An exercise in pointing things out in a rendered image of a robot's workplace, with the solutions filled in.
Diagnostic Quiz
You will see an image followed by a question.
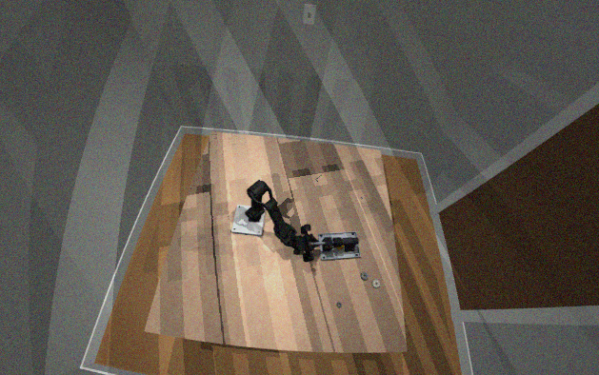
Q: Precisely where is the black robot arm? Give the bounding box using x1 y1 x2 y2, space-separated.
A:
245 180 308 255

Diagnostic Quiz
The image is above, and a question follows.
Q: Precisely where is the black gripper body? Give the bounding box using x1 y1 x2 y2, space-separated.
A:
297 225 314 262

